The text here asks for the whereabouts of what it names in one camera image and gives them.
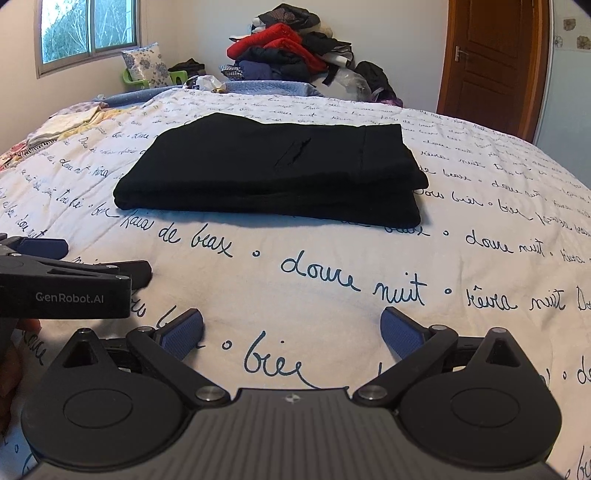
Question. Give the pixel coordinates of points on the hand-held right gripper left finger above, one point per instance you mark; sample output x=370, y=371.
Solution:
x=184, y=330

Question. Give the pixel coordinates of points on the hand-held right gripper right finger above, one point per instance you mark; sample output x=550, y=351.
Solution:
x=401, y=332

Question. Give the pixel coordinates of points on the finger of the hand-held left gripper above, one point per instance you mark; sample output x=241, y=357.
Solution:
x=39, y=247
x=124, y=272

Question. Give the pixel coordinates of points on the black pants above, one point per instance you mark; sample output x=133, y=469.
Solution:
x=277, y=170

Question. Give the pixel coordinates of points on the person's left hand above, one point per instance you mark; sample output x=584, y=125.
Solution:
x=9, y=387

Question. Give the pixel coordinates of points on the floral patterned sheet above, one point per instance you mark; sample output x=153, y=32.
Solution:
x=21, y=154

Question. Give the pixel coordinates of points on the white script-printed bedspread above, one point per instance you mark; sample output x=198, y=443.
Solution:
x=323, y=258

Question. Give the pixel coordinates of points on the cream yellow cloth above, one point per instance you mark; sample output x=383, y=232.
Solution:
x=78, y=124

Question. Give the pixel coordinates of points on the green basket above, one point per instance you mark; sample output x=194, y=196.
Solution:
x=134, y=79

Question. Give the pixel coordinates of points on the crumpled white plastic bag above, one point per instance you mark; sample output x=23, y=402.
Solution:
x=207, y=83

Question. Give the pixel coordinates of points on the floral pillow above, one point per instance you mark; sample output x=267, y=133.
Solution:
x=147, y=64

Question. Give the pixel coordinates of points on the dark cloth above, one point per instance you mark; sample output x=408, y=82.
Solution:
x=188, y=67

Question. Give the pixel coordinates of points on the window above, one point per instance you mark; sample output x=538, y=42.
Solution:
x=87, y=27

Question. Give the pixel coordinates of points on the light blue blanket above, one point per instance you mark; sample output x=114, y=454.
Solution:
x=258, y=87

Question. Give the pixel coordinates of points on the purple cloth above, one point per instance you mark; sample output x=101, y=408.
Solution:
x=390, y=98

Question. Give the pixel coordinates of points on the clear plastic bag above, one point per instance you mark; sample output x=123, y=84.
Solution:
x=351, y=85

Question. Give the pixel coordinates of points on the black bag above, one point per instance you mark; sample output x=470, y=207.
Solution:
x=375, y=76

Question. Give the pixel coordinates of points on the pile of clothes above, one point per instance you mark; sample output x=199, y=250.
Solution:
x=281, y=50

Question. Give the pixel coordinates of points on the brown wooden door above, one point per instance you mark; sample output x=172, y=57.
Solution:
x=489, y=69

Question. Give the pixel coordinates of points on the frosted glass wardrobe door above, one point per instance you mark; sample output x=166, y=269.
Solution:
x=568, y=92

